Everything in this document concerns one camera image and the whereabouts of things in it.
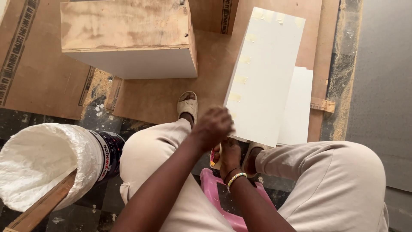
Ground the wooden stirring plank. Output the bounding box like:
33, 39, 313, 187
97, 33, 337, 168
3, 169, 78, 232

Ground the person's right beige sandal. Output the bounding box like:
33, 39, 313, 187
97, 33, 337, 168
241, 141, 274, 179

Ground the small white laminated board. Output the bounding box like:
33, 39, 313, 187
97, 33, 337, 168
277, 66, 314, 146

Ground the person's left leg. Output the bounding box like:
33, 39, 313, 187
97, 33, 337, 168
119, 118, 236, 232

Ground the plywood sheet with printed stripes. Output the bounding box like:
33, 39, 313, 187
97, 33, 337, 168
0, 0, 96, 121

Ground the white glue bucket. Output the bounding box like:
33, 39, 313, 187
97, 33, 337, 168
0, 123, 126, 213

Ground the person's leg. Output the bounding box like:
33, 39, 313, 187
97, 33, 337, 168
242, 141, 389, 232
119, 118, 236, 232

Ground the large white laminated board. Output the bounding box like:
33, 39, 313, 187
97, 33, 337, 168
224, 7, 306, 148

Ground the small wooden block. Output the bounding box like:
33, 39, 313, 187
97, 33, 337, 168
310, 97, 335, 113

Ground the black thread bracelet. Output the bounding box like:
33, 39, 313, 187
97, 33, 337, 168
223, 167, 242, 185

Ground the narrow plywood strip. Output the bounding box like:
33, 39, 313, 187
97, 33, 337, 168
106, 77, 123, 111

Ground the person's left beige sandal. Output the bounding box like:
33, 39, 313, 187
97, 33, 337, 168
177, 91, 199, 125

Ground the person's right hand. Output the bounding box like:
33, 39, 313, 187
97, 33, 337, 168
212, 137, 242, 178

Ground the masking tape roll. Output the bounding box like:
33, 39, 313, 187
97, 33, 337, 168
209, 144, 223, 171

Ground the person's beige sandal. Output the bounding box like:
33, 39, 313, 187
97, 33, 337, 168
241, 141, 274, 179
177, 91, 199, 125

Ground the brown plywood sheet piece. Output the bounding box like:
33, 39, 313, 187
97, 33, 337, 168
188, 0, 239, 35

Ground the plywood box with white face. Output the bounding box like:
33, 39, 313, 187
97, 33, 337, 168
60, 0, 198, 80

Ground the person's left hand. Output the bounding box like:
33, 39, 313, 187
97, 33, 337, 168
192, 107, 235, 153

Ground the pink plastic stool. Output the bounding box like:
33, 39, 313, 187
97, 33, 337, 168
199, 168, 278, 232

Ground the person's right leg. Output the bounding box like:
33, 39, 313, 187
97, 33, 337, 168
242, 141, 389, 232

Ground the colourful beaded bracelet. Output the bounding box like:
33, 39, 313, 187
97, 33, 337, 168
227, 172, 248, 193

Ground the row of masking tape pieces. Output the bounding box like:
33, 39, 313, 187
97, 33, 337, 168
227, 7, 305, 120

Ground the large brown plywood sheet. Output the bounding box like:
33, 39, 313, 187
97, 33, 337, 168
113, 0, 340, 143

